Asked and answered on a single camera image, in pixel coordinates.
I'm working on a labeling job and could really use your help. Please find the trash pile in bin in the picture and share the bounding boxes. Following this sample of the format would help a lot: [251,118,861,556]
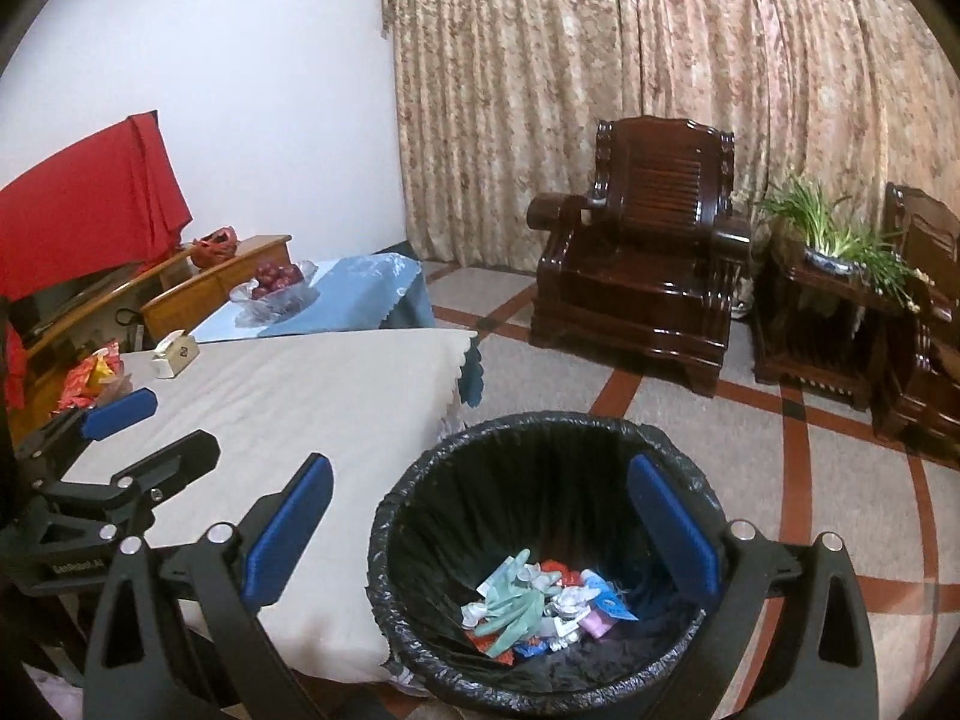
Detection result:
[460,550,640,667]

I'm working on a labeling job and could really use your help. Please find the black trash bin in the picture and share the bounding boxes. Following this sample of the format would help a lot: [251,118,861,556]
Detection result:
[368,411,726,718]

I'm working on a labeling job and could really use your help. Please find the red snack packets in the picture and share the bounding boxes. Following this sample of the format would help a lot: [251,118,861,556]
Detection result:
[55,340,124,411]

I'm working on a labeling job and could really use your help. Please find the television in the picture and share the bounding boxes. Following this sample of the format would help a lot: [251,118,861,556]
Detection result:
[10,263,140,337]

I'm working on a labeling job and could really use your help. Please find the tissue box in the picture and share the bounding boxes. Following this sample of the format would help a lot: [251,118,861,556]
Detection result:
[151,330,199,380]

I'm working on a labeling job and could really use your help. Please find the red cloth cover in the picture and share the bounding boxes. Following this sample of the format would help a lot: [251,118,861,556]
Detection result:
[0,109,196,410]

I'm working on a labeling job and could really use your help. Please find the glass fruit bowl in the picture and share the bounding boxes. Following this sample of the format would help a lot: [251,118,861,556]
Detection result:
[229,260,319,327]

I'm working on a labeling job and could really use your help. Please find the red ornament basket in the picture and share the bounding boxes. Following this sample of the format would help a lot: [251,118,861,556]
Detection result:
[189,226,239,271]

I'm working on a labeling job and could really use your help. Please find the red apples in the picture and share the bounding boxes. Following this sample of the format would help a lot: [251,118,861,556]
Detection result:
[252,262,304,299]

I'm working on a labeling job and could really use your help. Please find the light blue tablecloth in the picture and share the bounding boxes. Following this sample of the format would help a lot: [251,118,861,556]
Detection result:
[190,252,436,343]

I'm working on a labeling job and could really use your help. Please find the dark wooden side table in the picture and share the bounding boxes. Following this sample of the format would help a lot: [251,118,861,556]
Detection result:
[752,234,908,411]

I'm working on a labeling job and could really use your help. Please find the potted green plant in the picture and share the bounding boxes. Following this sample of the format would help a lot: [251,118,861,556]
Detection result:
[760,174,921,314]

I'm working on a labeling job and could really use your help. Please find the dark wooden armchair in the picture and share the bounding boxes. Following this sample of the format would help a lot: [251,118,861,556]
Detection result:
[527,115,750,397]
[872,184,958,463]

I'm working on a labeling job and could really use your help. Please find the patterned beige curtain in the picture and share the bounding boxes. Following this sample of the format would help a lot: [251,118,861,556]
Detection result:
[382,0,958,270]

